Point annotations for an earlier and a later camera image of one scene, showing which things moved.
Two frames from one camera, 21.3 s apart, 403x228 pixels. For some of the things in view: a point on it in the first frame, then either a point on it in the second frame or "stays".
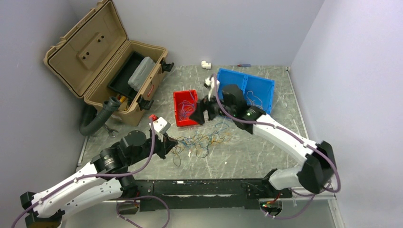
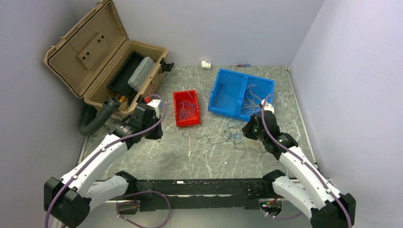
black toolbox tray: [119, 82] stays
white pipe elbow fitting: [206, 65] stays
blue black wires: [199, 143] → [233, 132]
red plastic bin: [185, 101] stays
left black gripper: [165, 148] → [158, 134]
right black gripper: [203, 105] → [246, 129]
